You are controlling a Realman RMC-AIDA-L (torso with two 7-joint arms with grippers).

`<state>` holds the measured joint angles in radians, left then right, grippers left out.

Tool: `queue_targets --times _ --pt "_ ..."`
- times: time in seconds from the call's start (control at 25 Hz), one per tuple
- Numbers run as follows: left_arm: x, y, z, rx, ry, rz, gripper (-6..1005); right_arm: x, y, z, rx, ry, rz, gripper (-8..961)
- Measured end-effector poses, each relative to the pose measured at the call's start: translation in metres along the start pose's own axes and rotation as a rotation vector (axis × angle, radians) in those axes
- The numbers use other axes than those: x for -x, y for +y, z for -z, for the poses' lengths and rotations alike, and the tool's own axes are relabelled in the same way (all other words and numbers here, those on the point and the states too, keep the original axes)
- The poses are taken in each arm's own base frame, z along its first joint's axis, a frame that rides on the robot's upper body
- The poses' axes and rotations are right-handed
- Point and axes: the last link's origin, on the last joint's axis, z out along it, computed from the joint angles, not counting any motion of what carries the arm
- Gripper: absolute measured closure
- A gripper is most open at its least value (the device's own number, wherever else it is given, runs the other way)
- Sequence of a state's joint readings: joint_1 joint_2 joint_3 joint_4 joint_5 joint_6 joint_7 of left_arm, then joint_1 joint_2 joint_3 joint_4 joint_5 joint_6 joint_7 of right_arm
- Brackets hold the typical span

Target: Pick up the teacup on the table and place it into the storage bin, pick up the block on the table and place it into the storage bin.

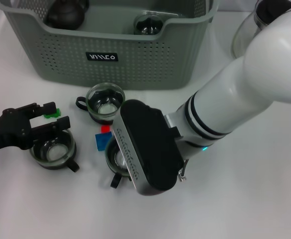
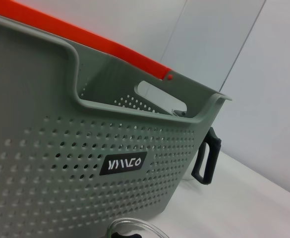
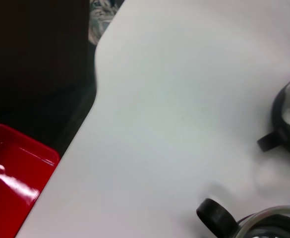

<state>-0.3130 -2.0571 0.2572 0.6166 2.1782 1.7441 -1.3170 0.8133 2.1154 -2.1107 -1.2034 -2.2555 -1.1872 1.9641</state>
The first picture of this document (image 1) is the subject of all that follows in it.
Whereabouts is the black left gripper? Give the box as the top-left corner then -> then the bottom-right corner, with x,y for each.
0,101 -> 71,152

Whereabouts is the blue square brick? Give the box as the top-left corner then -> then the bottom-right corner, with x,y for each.
95,131 -> 114,151

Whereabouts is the grey perforated storage bin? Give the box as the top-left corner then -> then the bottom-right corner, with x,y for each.
0,0 -> 220,91

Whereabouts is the green sloped brick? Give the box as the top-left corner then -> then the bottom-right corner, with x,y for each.
42,107 -> 61,119

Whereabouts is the black teapot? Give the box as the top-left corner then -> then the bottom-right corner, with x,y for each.
45,0 -> 89,30

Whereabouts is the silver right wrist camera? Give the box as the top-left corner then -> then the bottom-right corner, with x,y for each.
112,99 -> 186,197

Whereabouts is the right gripper cable with connector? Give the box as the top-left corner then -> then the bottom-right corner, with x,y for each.
178,159 -> 189,182

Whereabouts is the glass pitcher with black handle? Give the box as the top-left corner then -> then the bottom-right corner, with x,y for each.
231,0 -> 291,59

